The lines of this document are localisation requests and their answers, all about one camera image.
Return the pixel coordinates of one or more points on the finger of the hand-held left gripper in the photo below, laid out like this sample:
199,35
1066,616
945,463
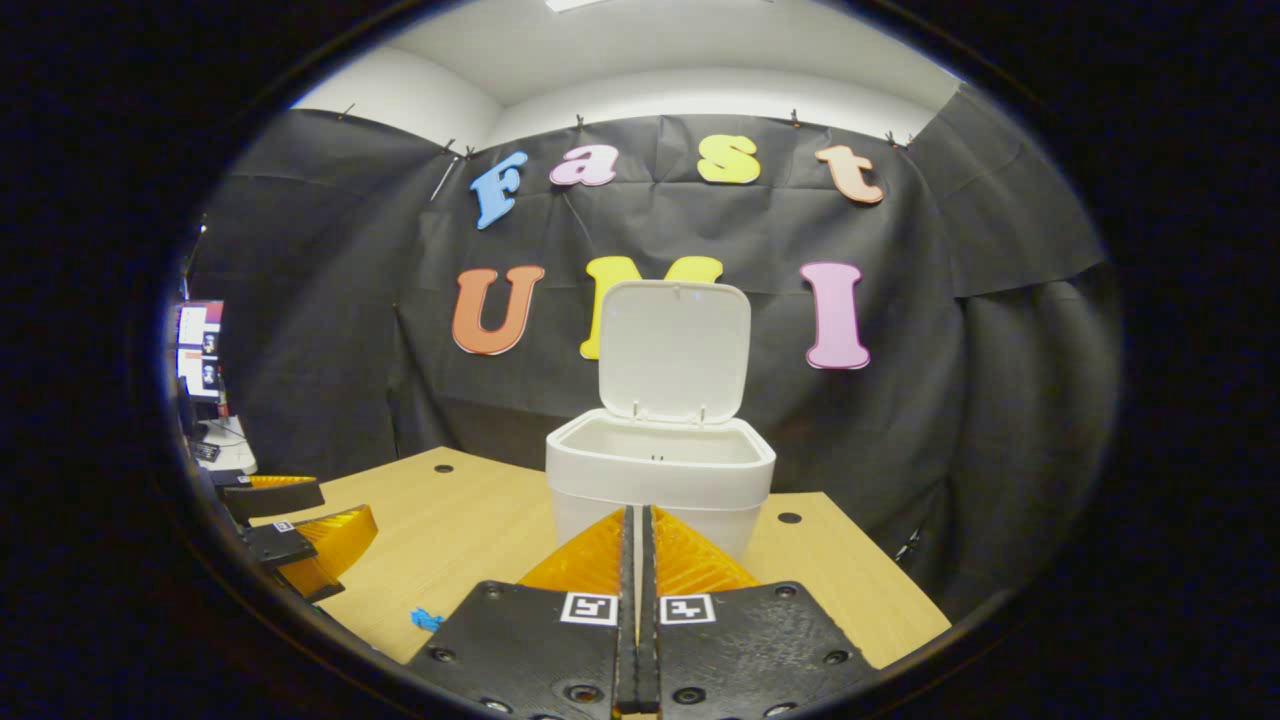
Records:
275,493
330,545

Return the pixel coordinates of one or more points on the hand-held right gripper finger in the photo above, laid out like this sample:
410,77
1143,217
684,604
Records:
648,650
627,650

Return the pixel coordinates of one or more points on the blue paper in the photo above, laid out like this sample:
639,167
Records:
427,620

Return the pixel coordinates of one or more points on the white desktop garbage bin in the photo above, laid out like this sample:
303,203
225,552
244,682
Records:
665,350

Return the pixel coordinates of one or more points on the white side table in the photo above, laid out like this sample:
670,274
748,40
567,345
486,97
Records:
235,440

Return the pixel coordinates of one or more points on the small black keyboard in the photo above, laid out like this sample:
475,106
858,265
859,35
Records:
207,452

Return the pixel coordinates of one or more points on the computer monitor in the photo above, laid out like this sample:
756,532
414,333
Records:
200,350

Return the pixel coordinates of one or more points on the black backdrop cloth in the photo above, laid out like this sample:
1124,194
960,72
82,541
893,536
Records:
900,400

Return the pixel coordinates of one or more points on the ceiling light panel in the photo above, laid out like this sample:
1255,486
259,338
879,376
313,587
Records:
575,4

